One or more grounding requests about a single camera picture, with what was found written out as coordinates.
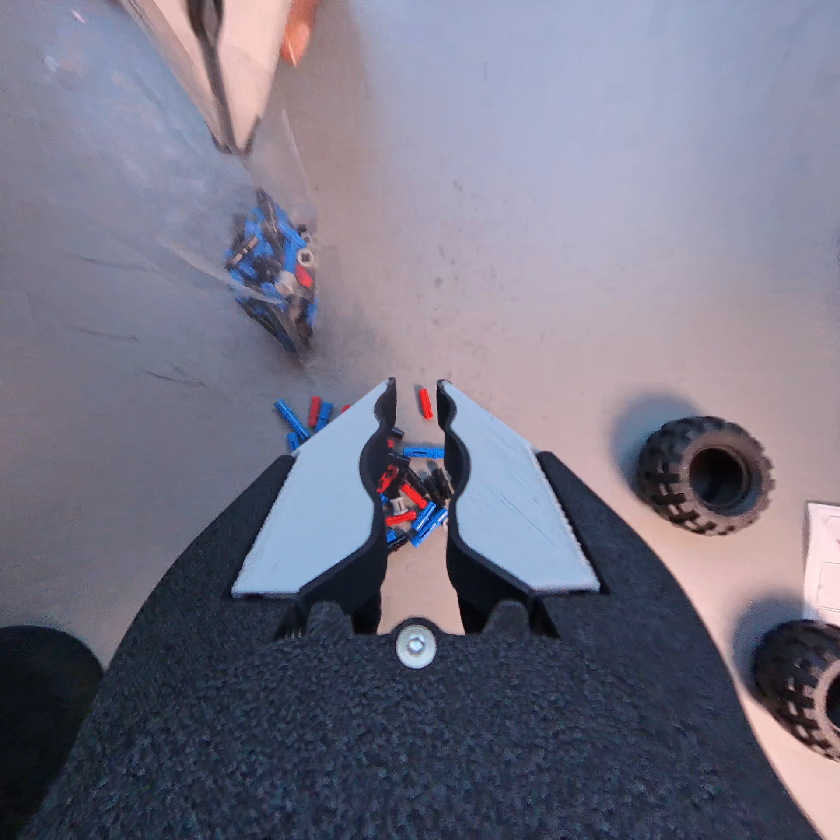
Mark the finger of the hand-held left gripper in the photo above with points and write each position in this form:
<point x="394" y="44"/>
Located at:
<point x="164" y="20"/>
<point x="256" y="40"/>

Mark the grey desk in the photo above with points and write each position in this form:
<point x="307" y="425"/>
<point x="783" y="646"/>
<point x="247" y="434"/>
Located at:
<point x="525" y="197"/>

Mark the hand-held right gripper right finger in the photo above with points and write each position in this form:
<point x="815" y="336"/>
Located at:
<point x="519" y="512"/>

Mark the black toy tyre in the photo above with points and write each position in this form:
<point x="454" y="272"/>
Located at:
<point x="794" y="696"/>
<point x="670" y="479"/>

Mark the white sticker sheet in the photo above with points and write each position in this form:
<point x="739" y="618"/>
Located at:
<point x="824" y="565"/>

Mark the large pile of toy pins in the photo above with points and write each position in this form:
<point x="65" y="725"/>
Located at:
<point x="414" y="492"/>

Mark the person's left hand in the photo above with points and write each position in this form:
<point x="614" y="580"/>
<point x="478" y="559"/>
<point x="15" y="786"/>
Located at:
<point x="299" y="26"/>

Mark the small cluster of toy pins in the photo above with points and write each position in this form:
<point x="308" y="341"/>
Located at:
<point x="276" y="276"/>

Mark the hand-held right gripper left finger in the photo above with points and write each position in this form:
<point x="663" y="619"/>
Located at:
<point x="315" y="519"/>

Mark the clear plastic bag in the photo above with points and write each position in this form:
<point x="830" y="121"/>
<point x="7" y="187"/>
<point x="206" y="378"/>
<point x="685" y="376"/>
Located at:
<point x="171" y="197"/>

